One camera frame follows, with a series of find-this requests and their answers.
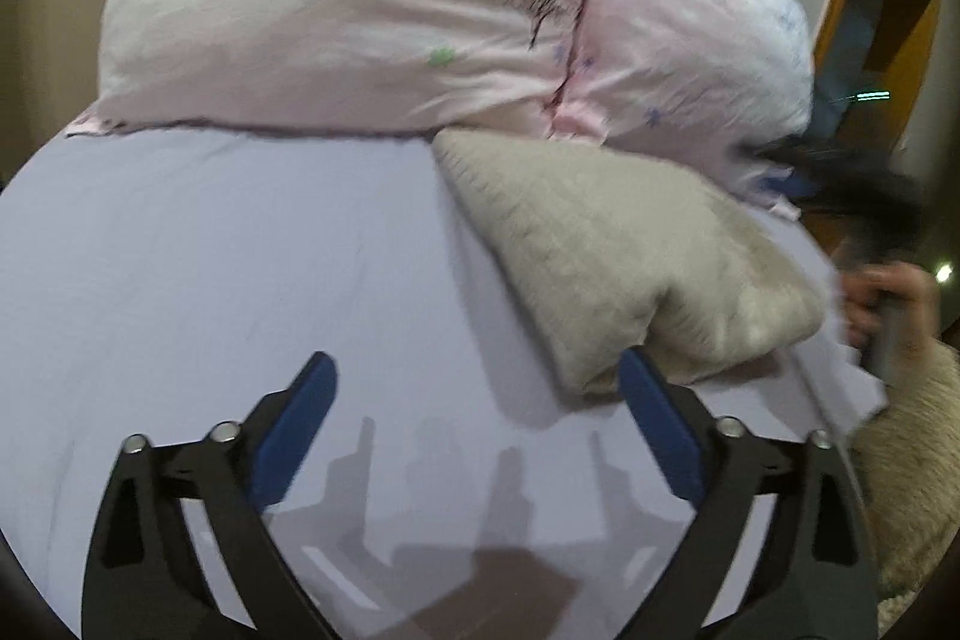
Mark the pink floral pillow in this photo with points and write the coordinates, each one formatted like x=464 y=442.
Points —
x=420 y=3

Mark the person's right hand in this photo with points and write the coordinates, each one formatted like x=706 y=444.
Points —
x=889 y=310

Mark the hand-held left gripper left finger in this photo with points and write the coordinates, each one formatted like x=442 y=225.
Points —
x=296 y=415

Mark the beige knitted garment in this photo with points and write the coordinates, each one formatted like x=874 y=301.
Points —
x=622 y=257

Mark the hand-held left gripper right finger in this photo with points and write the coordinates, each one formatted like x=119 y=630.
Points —
x=660 y=422

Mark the lavender bed sheet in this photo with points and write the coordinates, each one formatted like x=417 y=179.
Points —
x=225 y=310

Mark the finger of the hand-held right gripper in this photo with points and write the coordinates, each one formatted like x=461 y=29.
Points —
x=776 y=156

